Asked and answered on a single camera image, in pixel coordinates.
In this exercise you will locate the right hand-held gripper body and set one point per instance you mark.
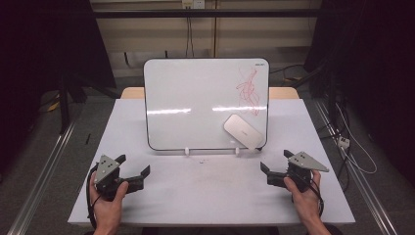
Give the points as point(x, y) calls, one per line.
point(305, 161)

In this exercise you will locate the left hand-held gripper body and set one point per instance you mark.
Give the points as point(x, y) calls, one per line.
point(106, 168)

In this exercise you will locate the white whiteboard eraser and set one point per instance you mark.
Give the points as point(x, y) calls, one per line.
point(244, 131)

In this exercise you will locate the white whiteboard with dark frame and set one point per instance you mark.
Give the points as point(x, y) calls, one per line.
point(195, 91)

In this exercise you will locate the person's left hand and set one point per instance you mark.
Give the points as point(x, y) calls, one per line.
point(107, 212)

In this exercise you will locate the person's right hand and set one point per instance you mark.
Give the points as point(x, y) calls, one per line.
point(308, 204)

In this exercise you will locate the small black pen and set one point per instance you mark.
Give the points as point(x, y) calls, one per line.
point(87, 138)

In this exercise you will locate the white power strip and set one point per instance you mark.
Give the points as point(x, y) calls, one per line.
point(343, 142)

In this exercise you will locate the white whiteboard stand foot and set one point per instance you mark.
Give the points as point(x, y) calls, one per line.
point(238, 151)
point(187, 151)

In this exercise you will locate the wooden table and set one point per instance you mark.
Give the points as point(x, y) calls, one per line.
point(132, 93)

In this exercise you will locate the white table cover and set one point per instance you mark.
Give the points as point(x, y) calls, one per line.
point(202, 189)

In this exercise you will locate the black metal stand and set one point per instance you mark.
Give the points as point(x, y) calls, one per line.
point(64, 104)

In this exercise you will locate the black curtain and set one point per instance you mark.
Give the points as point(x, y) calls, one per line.
point(42, 49)
point(375, 65)

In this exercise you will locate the black horizontal metal bar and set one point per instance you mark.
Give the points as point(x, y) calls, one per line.
point(163, 13)

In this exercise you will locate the silver metal floor rail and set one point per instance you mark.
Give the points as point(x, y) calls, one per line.
point(39, 182)
point(368, 196)

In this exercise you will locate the white wall socket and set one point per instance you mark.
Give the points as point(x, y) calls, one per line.
point(193, 4)

